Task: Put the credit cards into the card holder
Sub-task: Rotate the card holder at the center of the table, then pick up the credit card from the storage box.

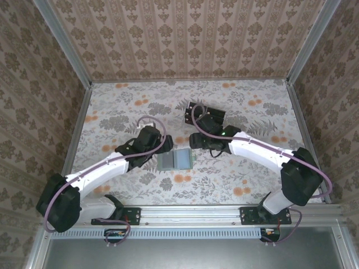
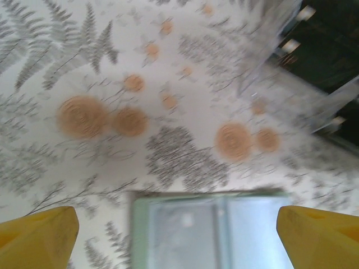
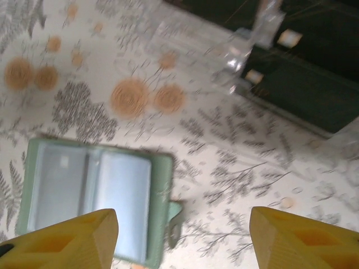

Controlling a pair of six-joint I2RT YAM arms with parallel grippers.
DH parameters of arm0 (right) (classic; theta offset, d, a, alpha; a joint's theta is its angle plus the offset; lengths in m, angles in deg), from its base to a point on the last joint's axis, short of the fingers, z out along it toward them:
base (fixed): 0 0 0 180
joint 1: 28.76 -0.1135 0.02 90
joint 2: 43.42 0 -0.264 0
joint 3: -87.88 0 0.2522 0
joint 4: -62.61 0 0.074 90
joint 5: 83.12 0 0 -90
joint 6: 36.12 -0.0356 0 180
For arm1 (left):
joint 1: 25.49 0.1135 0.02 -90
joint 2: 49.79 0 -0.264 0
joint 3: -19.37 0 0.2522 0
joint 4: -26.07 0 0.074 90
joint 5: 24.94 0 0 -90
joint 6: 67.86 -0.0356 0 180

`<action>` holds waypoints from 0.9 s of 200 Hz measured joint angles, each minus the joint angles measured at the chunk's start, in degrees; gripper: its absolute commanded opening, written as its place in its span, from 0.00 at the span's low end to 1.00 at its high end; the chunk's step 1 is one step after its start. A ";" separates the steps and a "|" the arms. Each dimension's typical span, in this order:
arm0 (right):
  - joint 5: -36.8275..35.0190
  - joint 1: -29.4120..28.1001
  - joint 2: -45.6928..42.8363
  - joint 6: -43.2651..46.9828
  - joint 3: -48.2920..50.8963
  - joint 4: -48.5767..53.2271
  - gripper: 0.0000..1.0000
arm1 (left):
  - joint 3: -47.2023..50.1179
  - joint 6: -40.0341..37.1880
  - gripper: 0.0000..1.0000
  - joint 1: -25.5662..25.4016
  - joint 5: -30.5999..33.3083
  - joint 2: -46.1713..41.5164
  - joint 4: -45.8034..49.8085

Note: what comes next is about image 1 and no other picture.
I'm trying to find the green card holder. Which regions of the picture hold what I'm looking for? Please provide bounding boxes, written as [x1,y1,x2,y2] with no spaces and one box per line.
[157,148,194,171]

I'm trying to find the floral patterned table cover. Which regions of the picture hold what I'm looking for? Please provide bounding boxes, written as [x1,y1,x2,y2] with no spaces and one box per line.
[63,81,323,206]

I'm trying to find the grey metal sheet panel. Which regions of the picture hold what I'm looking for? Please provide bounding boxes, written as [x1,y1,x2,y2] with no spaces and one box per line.
[42,238,347,269]

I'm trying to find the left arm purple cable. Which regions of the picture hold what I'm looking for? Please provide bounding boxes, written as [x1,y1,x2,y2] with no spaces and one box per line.
[44,116,168,249]

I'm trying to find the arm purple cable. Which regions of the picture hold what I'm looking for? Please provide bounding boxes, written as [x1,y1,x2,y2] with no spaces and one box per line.
[191,104,333,247]
[44,116,168,249]

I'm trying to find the thin aluminium rail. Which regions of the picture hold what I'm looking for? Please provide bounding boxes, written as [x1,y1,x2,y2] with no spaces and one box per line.
[91,78,289,84]

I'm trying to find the aluminium mounting rail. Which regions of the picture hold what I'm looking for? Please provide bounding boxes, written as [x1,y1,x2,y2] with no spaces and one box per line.
[42,203,348,225]

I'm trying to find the aluminium side rail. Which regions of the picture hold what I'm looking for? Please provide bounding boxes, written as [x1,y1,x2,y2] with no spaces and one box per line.
[62,82,94,177]
[286,81,332,205]

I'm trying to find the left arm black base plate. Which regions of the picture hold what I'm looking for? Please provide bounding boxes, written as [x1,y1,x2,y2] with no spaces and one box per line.
[91,206,141,226]

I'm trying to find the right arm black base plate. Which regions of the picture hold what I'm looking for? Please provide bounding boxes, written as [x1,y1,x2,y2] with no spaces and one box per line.
[240,206,292,226]

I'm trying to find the grey slotted cable duct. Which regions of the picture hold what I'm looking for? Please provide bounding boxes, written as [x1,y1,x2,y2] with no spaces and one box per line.
[51,227,281,240]

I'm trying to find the black connector box with wires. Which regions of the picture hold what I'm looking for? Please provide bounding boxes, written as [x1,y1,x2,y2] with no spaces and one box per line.
[259,227,281,243]
[103,228,131,243]

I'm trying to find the aluminium frame post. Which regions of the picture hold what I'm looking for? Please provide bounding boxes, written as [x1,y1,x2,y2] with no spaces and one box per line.
[32,0,93,86]
[286,0,343,85]

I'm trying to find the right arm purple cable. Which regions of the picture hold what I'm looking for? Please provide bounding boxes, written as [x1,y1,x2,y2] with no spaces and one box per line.
[191,104,333,247]

